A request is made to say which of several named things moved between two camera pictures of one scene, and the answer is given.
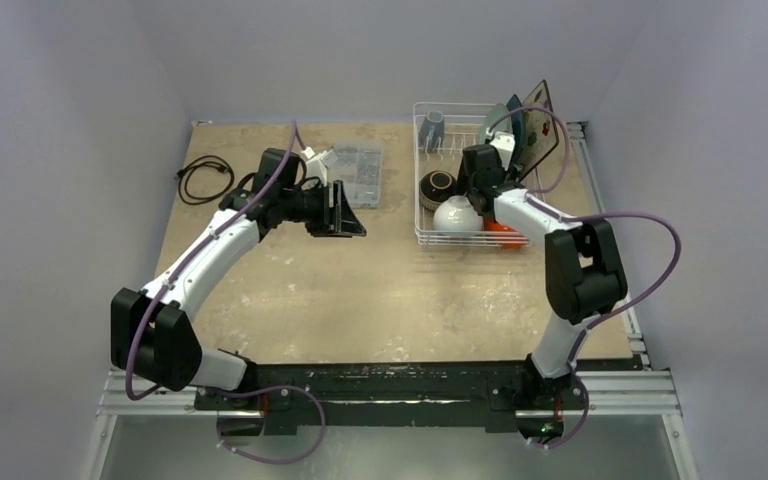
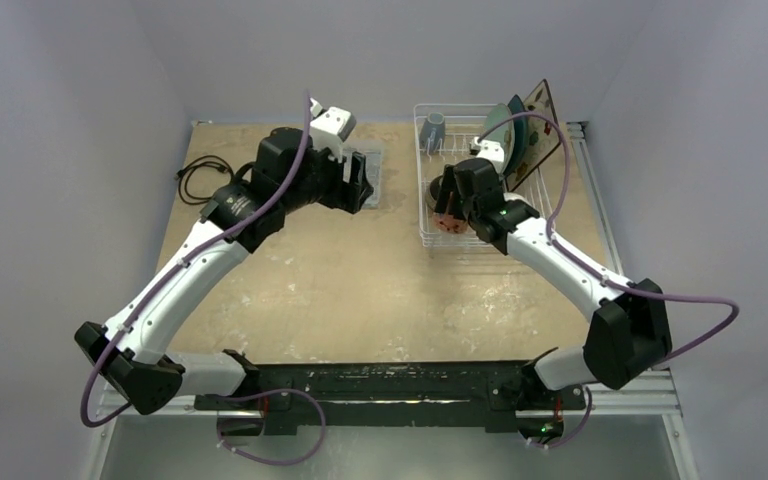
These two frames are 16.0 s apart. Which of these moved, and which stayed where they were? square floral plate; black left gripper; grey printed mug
Moved: black left gripper
Stayed: grey printed mug; square floral plate
